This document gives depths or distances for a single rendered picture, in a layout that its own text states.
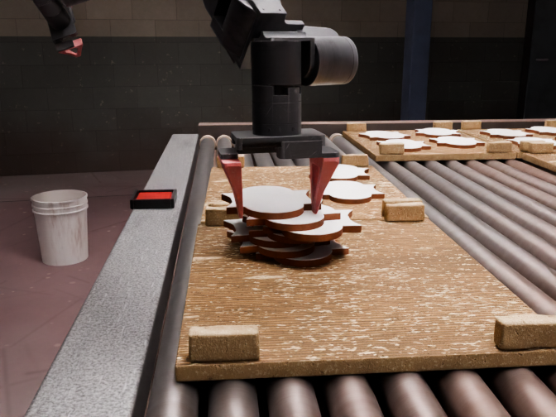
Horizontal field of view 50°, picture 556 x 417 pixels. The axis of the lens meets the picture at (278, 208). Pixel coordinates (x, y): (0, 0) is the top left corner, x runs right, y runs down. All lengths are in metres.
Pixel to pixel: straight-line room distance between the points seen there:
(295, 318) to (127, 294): 0.22
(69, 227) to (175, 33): 2.89
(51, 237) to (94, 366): 2.95
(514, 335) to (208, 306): 0.29
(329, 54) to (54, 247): 2.95
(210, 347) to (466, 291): 0.30
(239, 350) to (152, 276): 0.28
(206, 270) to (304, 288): 0.12
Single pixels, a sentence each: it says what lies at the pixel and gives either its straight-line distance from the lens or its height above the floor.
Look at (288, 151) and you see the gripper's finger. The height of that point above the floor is 1.08.
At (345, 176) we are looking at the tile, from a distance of 1.17.
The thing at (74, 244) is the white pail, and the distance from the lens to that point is 3.54.
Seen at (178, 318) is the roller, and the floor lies 0.92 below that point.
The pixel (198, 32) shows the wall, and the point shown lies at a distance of 5.94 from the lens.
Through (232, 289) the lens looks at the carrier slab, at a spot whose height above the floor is 0.94.
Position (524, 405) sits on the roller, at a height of 0.91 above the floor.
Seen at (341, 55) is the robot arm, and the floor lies 1.18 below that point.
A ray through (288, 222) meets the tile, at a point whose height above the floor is 0.99.
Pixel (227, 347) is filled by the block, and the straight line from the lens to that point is 0.52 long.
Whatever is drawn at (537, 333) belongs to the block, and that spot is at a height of 0.95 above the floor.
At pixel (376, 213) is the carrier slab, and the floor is 0.94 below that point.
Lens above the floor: 1.19
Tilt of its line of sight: 15 degrees down
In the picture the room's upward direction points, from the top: straight up
